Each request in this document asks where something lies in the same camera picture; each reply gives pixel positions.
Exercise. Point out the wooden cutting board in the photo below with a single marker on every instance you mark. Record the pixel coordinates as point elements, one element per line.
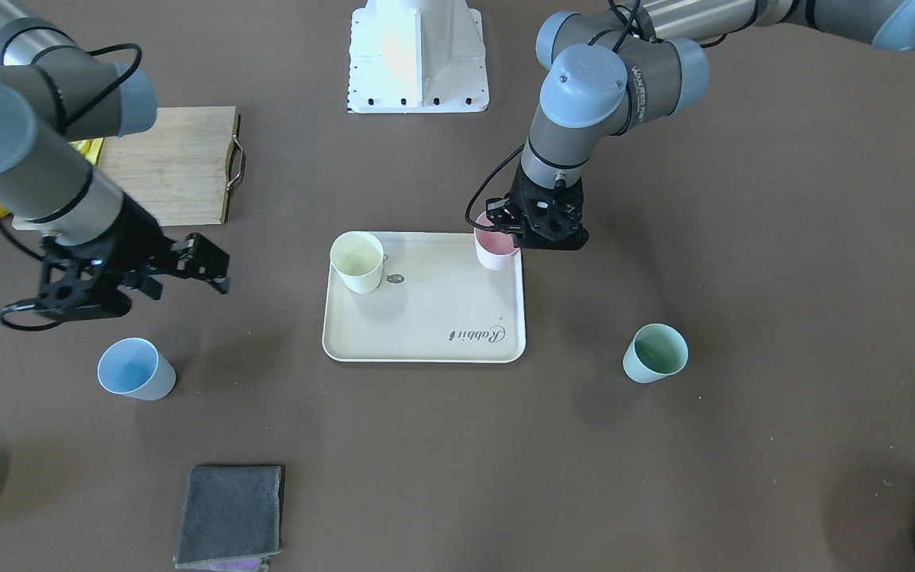
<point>180,170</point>

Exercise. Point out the mint green cup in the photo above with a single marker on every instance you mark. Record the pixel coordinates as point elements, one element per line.
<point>656,351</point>

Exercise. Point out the grey folded cloth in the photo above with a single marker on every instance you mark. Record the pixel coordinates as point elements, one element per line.
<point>231,518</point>

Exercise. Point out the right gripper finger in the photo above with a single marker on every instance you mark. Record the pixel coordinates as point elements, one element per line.
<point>144,283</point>
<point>197,258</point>

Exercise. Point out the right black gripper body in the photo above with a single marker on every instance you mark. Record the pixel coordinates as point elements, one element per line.
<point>138,237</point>

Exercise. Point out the pink cup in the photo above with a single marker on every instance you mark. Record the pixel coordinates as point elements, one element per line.
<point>494,250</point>

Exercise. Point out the lemon half upper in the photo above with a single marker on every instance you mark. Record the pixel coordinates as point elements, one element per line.
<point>89,149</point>

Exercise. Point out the light blue cup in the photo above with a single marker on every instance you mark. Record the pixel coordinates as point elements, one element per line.
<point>133,367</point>

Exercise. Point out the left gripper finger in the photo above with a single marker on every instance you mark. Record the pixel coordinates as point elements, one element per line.
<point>508,228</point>
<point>498,212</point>

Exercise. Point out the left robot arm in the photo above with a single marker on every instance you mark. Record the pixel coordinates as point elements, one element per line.
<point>633,63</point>

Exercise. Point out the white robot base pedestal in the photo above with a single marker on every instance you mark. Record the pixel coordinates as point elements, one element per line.
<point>417,57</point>

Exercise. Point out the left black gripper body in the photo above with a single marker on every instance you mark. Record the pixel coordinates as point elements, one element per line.
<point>497,214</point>

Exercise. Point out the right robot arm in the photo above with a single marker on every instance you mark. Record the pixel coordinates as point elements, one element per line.
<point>52,92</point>

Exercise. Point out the beige rabbit tray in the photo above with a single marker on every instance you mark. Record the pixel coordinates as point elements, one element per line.
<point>437,303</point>

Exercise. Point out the cream yellow cup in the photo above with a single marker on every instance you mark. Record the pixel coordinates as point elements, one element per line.
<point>358,258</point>

